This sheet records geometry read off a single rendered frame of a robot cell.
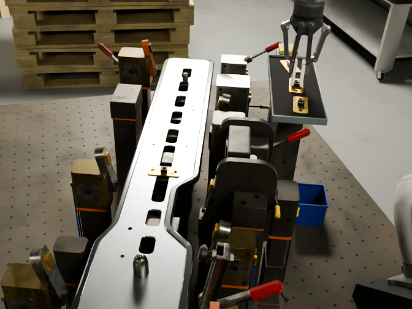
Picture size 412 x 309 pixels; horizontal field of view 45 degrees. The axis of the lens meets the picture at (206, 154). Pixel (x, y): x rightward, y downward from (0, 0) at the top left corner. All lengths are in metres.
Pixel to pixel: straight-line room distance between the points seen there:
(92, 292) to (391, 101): 3.26
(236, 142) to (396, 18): 3.08
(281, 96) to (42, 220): 0.84
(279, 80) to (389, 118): 2.40
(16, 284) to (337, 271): 0.90
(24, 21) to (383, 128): 2.56
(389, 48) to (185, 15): 1.59
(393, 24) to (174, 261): 3.26
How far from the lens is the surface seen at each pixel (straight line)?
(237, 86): 1.49
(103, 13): 3.63
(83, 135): 2.02
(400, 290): 1.32
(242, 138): 1.11
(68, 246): 1.15
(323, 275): 1.51
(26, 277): 1.03
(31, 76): 3.86
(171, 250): 1.10
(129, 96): 1.58
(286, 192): 1.15
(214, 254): 0.81
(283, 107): 1.30
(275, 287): 0.86
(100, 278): 1.06
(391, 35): 4.11
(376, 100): 3.97
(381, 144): 3.44
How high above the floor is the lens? 1.80
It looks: 36 degrees down
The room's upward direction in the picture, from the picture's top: 3 degrees clockwise
